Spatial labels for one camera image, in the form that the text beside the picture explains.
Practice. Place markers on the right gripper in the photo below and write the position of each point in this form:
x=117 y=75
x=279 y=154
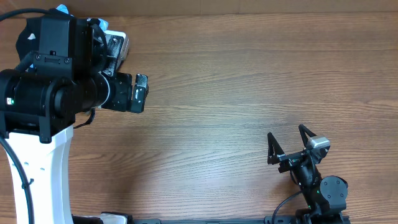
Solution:
x=276 y=155

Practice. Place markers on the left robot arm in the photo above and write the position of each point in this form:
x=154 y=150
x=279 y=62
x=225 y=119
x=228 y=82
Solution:
x=67 y=66

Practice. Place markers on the light blue folded t-shirt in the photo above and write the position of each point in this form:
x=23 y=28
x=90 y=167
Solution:
x=62 y=8

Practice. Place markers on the black t-shirt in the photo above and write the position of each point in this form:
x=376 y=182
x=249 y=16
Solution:
x=46 y=40

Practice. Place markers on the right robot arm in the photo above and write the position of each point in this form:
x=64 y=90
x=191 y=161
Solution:
x=325 y=196

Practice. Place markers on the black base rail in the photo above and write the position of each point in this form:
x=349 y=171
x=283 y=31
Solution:
x=211 y=221

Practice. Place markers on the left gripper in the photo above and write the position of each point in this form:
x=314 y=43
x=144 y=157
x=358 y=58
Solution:
x=122 y=84

